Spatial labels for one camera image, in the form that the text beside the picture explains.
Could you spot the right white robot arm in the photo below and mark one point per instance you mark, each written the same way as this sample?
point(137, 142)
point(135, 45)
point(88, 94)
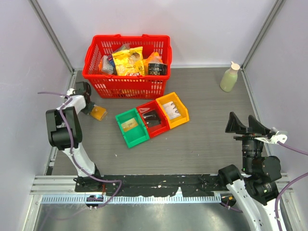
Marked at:
point(254, 186)

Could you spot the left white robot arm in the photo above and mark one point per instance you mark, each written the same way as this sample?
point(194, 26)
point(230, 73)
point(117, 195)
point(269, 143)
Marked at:
point(64, 133)

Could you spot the black face cream jar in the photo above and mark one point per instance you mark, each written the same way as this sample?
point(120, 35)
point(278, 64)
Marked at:
point(157, 69)

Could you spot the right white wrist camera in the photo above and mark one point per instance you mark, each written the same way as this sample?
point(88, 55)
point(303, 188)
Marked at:
point(276, 136)

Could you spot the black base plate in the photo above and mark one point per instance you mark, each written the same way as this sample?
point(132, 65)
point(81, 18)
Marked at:
point(191, 185)

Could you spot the yellow leather card holder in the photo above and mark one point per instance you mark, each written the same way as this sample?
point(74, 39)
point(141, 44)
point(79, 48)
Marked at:
point(98, 112)

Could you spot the gold card in green bin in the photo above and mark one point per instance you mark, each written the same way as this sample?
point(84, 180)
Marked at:
point(130, 124)

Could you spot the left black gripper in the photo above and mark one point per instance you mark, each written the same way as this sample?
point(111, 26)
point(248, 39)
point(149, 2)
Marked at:
point(87, 112)

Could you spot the white card in yellow bin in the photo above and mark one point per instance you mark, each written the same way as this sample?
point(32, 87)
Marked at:
point(171, 110)

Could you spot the grey boxed item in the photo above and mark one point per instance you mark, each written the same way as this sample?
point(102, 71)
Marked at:
point(105, 66)

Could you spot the black card in red bin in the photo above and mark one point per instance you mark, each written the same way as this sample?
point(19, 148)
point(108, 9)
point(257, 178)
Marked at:
point(151, 118)

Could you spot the yellow snack bag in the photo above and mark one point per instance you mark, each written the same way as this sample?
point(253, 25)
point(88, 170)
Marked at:
point(129, 62)

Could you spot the orange snack packet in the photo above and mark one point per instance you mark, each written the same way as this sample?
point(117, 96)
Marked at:
point(153, 58)

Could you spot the red plastic shopping basket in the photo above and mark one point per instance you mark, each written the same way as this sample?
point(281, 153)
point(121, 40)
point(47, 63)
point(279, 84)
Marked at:
point(138, 87)

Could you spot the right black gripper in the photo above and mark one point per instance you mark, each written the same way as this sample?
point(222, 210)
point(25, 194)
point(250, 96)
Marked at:
point(256, 130)

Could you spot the yellow plastic bin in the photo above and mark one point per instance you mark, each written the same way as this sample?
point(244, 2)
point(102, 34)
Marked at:
point(184, 118)

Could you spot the white slotted cable duct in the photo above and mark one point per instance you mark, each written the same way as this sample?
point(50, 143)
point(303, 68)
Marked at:
point(89, 199)

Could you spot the green plastic bin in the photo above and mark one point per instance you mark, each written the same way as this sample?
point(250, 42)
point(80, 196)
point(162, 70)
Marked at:
point(136, 135)

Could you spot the red plastic bin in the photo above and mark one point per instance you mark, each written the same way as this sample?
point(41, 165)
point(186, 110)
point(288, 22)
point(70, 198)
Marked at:
point(157, 130)

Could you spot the green lotion bottle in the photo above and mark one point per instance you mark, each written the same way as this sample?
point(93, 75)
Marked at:
point(230, 77)

